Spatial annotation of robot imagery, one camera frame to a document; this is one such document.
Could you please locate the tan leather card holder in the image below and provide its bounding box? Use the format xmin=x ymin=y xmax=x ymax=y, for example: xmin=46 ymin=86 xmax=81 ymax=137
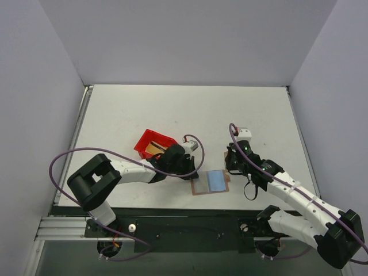
xmin=190 ymin=170 xmax=231 ymax=196

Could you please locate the red plastic bin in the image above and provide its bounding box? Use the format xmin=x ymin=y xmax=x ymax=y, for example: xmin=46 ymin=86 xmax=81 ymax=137
xmin=134 ymin=129 xmax=178 ymax=159

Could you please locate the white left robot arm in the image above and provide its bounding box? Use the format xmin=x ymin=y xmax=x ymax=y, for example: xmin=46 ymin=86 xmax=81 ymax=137
xmin=67 ymin=140 xmax=198 ymax=237

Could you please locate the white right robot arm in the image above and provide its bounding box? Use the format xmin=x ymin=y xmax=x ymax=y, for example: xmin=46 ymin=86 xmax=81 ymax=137
xmin=225 ymin=140 xmax=367 ymax=269

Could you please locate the gold card in bin upper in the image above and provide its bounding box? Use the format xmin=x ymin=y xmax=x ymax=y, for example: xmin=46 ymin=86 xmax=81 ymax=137
xmin=145 ymin=141 xmax=167 ymax=155

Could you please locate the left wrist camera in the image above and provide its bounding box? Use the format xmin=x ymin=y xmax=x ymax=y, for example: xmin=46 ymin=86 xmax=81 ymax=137
xmin=181 ymin=140 xmax=198 ymax=154

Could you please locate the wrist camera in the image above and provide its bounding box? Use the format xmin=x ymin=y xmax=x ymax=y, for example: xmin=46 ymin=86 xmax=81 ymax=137
xmin=181 ymin=140 xmax=198 ymax=154
xmin=235 ymin=127 xmax=252 ymax=142

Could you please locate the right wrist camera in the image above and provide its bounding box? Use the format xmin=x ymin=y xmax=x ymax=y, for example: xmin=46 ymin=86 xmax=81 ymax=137
xmin=235 ymin=127 xmax=252 ymax=142

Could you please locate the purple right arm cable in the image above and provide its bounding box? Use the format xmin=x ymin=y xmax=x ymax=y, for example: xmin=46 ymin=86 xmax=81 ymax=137
xmin=228 ymin=122 xmax=368 ymax=265

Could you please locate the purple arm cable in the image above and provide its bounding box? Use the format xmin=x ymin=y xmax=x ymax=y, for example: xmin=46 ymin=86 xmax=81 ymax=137
xmin=48 ymin=133 xmax=205 ymax=261
xmin=228 ymin=122 xmax=368 ymax=265

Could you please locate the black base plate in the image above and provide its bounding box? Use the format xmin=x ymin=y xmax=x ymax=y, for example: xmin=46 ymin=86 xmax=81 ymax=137
xmin=85 ymin=208 xmax=282 ymax=254

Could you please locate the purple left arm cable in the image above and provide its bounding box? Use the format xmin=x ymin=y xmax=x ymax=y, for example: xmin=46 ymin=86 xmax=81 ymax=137
xmin=48 ymin=133 xmax=205 ymax=261

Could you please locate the aluminium frame rail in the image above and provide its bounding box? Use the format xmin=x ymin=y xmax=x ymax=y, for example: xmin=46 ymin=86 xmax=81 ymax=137
xmin=34 ymin=215 xmax=136 ymax=241

